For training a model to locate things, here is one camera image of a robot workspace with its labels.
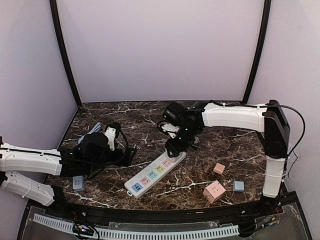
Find small circuit board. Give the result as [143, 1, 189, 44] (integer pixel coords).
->
[72, 223, 95, 237]

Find small pink cube adapter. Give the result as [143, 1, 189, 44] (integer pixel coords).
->
[213, 162, 226, 175]

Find black frame post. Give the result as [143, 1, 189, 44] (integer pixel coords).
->
[242, 0, 272, 104]
[49, 0, 82, 109]

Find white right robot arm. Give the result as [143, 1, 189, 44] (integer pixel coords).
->
[158, 100, 290, 198]

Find right black frame post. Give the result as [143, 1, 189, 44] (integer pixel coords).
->
[242, 0, 272, 104]

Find left black frame post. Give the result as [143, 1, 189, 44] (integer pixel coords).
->
[49, 0, 82, 109]

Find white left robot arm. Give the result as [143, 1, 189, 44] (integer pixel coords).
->
[0, 132, 137, 207]

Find white multicolour power strip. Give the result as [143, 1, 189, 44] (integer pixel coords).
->
[124, 151, 186, 199]

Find blue small power strip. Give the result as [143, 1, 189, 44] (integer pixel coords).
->
[72, 175, 84, 192]

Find black front table rail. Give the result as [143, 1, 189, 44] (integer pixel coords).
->
[64, 201, 260, 225]

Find white slotted cable duct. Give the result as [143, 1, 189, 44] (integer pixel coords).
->
[32, 213, 239, 240]

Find large pink cube adapter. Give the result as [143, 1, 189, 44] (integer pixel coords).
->
[203, 180, 226, 204]

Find small blue cube adapter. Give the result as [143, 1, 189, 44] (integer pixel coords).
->
[233, 181, 245, 192]

